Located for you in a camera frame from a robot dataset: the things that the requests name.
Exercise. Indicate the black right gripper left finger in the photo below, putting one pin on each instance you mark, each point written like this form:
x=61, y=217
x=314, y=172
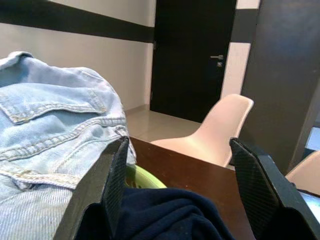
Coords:
x=100, y=190

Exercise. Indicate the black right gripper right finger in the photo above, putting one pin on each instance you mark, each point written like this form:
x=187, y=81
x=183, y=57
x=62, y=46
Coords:
x=262, y=195

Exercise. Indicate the navy blue garment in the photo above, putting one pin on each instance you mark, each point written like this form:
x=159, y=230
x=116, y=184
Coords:
x=162, y=215

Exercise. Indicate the pale pink plastic chair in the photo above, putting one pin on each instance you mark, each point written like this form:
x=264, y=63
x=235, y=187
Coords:
x=305, y=172
x=212, y=132

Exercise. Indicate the lime green bowl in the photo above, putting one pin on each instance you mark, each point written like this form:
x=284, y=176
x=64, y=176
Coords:
x=147, y=177

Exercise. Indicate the dark brown wooden table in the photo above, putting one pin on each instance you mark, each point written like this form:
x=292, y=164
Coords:
x=187, y=170

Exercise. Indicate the light blue denim jacket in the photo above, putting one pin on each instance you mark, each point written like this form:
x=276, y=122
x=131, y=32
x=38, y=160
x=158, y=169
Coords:
x=50, y=112

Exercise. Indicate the dark brown wardrobe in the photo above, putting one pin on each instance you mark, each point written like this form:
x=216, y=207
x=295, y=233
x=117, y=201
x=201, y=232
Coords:
x=280, y=75

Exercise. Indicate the black room door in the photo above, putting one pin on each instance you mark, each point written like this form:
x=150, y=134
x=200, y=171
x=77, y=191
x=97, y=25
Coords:
x=190, y=62

